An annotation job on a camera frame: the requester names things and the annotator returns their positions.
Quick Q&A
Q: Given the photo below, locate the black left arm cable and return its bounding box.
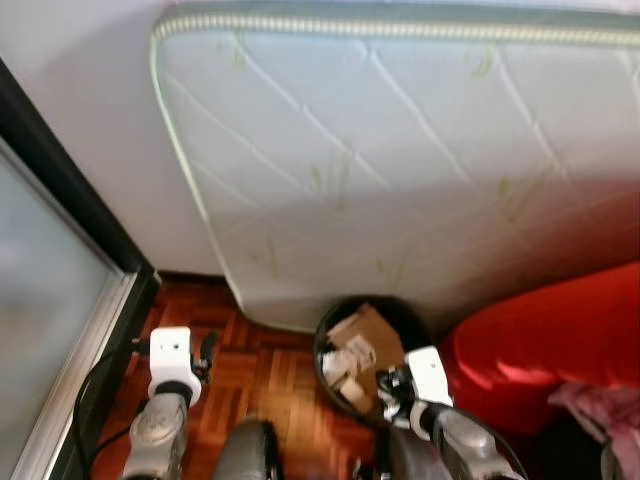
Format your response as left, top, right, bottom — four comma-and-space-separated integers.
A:
72, 340, 151, 480

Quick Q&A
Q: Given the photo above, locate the pink cartoon print quilt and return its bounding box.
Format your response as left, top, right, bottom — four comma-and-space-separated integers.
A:
548, 382, 640, 480

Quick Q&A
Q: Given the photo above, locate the grey left robot leg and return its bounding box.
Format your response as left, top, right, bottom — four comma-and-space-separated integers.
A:
213, 418, 284, 480

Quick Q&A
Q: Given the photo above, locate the brown cardboard piece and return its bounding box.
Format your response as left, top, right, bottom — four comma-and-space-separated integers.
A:
327, 303, 406, 376

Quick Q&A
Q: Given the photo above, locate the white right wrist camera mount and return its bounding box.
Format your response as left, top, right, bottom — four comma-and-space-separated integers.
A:
404, 346, 454, 411

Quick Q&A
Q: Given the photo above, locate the black trash bin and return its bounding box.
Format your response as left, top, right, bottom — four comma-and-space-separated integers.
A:
313, 295, 436, 426

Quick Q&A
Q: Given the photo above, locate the white quilted mattress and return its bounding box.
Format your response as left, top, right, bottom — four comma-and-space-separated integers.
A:
150, 2, 640, 336

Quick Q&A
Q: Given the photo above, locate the frosted glass sliding door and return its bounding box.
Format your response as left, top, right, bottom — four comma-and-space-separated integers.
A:
0, 60, 161, 480

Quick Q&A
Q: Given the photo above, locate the crumpled white paper waste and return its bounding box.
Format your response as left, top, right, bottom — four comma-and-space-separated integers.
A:
322, 340, 379, 413

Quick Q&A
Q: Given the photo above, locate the red sofa cushion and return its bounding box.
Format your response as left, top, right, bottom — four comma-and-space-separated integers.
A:
443, 262, 640, 438

